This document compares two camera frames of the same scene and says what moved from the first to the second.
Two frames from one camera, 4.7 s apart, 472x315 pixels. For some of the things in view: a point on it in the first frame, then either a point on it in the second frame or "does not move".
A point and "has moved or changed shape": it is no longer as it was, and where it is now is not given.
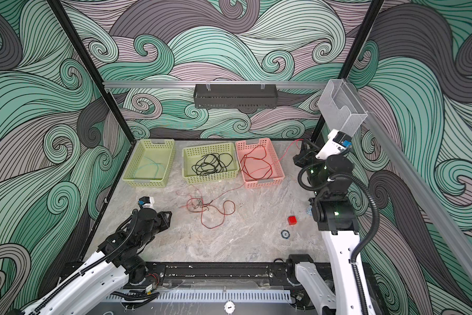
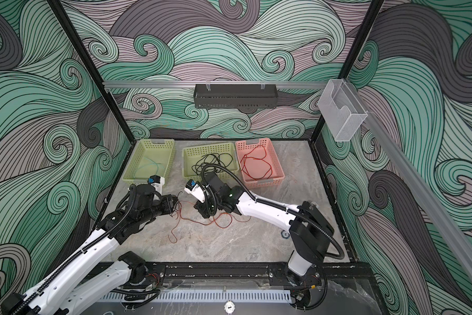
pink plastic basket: x=258 y=162 does not move
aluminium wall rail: x=191 y=84 does not move
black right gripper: x=306 y=155 -> x=201 y=207
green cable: x=145 y=165 does not move
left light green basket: x=150 y=163 does not move
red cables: x=212 y=212 has moved or changed shape
